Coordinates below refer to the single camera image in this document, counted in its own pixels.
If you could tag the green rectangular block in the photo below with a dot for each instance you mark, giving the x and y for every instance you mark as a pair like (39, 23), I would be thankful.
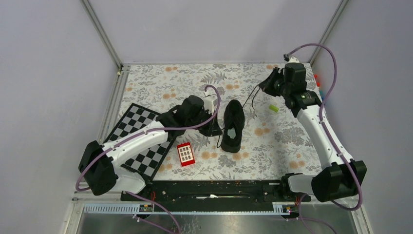
(273, 108)

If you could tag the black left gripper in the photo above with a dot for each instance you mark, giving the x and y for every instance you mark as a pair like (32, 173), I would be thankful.
(213, 129)

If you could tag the floral patterned table mat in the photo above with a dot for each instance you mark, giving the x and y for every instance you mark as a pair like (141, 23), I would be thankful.
(273, 144)

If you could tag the black white chessboard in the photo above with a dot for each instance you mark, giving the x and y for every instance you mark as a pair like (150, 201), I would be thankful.
(135, 150)

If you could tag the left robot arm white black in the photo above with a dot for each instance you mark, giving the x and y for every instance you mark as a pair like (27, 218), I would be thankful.
(100, 167)

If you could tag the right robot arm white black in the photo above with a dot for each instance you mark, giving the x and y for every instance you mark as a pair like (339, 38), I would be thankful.
(341, 175)

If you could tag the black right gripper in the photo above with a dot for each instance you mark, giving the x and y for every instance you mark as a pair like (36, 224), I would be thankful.
(266, 86)

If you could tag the black sneaker shoe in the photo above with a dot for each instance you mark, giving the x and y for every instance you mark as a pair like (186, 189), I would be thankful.
(234, 121)

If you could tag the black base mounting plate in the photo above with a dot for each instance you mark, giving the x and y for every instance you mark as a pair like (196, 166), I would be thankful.
(217, 196)

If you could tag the red toy calculator block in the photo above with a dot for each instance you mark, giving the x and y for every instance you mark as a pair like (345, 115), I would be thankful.
(185, 153)

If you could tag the orange red toy piece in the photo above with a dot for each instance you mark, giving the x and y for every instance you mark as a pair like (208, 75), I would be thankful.
(317, 79)

